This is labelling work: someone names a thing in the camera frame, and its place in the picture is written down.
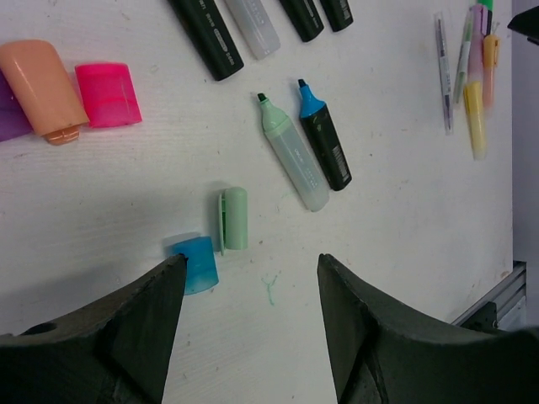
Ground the purple black highlighter pen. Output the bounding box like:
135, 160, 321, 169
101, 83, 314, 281
280, 0, 324, 43

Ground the lilac pastel highlighter pen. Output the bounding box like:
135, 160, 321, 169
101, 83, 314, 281
467, 3, 485, 83

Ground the mint green highlighter cap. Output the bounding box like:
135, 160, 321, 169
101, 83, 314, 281
218, 187, 248, 255

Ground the aluminium front rail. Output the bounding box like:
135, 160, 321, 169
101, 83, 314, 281
452, 261, 527, 332

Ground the orange black highlighter pen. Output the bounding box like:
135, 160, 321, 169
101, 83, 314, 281
320, 0, 354, 32

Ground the pink highlighter cap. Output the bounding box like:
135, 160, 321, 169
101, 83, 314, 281
75, 62, 142, 129

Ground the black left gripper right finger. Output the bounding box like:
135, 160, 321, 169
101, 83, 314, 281
318, 254, 538, 403

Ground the orange pastel highlighter pen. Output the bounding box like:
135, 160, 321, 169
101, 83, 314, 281
483, 34, 500, 109

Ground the purple highlighter cap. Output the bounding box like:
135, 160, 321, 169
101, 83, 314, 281
0, 74, 32, 141

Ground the black pink highlighter pen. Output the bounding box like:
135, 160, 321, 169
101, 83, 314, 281
168, 0, 244, 81

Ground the mint green highlighter pen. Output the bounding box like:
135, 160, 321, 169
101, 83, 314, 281
257, 93, 329, 212

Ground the peach highlighter cap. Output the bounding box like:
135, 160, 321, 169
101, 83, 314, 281
1, 40, 89, 146

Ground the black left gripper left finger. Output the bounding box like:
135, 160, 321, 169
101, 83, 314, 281
1, 254, 187, 403

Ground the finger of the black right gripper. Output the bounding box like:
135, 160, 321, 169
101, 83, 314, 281
508, 6, 539, 45

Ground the blue highlighter cap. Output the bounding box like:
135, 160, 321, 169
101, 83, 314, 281
168, 236, 219, 295

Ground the yellow pastel highlighter pen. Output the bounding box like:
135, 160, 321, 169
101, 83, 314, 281
464, 81, 487, 161

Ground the thin grey marker pen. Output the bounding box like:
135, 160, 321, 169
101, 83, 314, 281
434, 12, 454, 135

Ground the blue highlighter pen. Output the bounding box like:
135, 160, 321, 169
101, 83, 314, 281
298, 79, 352, 191

